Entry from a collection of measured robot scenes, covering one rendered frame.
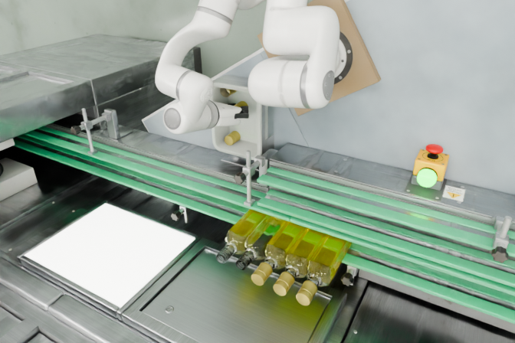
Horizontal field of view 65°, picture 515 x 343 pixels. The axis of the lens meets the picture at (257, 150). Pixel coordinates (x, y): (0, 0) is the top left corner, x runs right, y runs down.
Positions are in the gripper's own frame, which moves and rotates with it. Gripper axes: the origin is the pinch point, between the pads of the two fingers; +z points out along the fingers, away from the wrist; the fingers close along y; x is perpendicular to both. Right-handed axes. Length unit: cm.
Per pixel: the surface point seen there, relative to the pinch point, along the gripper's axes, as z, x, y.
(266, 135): 6.4, -6.6, 7.2
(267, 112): 5.5, 0.2, 7.1
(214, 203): 1.2, -30.9, -4.9
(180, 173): -0.7, -24.0, -17.7
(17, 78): 0, -7, -104
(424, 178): 0, -6, 53
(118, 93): 24, -8, -73
